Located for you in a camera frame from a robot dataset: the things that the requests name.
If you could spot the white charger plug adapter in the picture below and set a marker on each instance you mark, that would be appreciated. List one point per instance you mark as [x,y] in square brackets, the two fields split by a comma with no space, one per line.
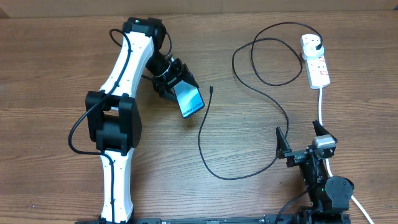
[310,51]

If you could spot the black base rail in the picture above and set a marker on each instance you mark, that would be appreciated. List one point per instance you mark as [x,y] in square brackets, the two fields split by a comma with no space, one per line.
[267,219]

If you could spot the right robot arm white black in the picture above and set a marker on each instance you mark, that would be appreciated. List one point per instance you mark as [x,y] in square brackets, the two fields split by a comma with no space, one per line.
[329,195]

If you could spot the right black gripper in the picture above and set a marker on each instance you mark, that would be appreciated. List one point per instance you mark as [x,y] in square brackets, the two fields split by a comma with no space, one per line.
[295,156]

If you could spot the white power strip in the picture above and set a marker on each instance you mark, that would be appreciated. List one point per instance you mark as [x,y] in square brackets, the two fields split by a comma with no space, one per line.
[317,72]

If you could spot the blue Galaxy smartphone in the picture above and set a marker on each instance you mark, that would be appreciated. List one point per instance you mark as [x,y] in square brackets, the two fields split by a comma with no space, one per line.
[189,99]

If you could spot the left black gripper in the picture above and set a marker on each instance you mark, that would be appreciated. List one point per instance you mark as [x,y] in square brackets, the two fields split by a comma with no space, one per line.
[164,86]

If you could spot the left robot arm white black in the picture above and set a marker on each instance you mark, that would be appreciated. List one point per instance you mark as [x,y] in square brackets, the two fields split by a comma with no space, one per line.
[113,117]

